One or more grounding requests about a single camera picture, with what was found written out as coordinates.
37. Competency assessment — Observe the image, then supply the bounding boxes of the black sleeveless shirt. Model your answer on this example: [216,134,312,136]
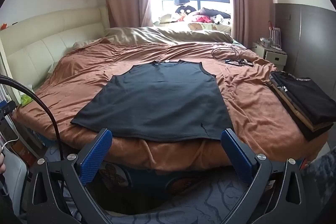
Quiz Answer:
[71,60,233,143]

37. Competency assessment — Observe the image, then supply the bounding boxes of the stack of folded clothes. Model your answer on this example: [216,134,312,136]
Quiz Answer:
[268,71,335,141]

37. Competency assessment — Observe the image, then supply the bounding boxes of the person left hand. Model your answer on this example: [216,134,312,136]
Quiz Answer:
[0,153,6,174]

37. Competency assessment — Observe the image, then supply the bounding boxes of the green tissue pack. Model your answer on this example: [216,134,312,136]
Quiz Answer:
[20,94,33,107]

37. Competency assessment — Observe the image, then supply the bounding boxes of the cream padded headboard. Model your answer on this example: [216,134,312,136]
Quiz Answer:
[1,6,109,89]

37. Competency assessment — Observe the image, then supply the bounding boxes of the black glasses on bed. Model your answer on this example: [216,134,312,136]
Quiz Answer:
[224,59,253,67]

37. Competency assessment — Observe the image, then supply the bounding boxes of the white bedside cabinet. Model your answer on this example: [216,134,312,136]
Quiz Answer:
[252,43,288,71]

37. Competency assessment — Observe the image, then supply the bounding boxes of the beige duvet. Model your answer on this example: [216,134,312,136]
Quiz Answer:
[72,25,234,50]

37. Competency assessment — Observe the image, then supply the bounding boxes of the items on bedside cabinet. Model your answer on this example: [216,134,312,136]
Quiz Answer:
[260,20,282,51]

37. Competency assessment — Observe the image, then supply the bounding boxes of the grey wardrobe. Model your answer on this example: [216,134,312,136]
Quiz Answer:
[274,3,336,99]

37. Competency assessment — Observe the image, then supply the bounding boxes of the pile of toys on sill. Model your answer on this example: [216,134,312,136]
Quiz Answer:
[154,5,232,33]

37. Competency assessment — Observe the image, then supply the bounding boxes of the black braided cable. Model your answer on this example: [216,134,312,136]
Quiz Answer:
[0,75,65,162]

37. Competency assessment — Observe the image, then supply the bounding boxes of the black coiled cable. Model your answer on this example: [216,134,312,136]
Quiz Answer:
[212,45,249,62]

